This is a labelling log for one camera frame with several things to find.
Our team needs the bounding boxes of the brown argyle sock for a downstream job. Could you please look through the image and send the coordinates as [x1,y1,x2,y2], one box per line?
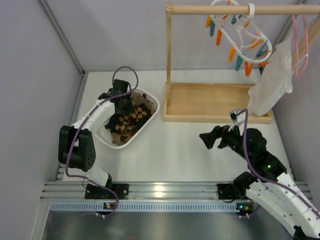
[104,104,154,134]
[114,95,136,116]

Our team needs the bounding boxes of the white clip sock hanger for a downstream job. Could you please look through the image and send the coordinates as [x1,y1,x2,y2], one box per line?
[206,3,273,77]

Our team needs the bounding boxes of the tan brown sock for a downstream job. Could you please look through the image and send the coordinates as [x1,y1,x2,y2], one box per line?
[130,91,154,110]

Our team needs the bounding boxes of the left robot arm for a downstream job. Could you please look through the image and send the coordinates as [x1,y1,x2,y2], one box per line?
[58,79,134,199]

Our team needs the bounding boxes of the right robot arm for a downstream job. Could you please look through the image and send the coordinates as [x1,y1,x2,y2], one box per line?
[199,125,320,240]

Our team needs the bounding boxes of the argyle socks in basket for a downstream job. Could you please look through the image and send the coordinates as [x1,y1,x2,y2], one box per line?
[111,131,137,146]

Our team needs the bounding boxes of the pink clothes hanger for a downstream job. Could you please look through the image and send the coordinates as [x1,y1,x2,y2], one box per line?
[292,15,309,79]

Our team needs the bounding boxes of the wooden clothes rack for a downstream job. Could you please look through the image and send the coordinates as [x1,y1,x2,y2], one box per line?
[163,1,320,123]

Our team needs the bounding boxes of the white plastic laundry basket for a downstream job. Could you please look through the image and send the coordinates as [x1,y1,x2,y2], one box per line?
[95,88,160,150]

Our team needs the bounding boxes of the white cloth garment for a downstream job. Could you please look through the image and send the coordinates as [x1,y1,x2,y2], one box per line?
[247,37,293,116]

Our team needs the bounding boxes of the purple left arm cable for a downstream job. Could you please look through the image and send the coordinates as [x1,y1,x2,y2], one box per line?
[64,65,140,218]

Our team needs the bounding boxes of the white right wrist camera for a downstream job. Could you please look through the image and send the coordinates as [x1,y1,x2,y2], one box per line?
[228,108,249,132]

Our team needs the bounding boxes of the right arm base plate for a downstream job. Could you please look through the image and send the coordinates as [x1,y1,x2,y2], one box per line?
[217,183,240,201]

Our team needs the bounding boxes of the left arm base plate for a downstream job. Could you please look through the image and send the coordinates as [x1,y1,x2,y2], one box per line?
[84,183,129,200]

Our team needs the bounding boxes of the aluminium mounting rail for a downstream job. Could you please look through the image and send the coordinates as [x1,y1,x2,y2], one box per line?
[40,181,257,213]

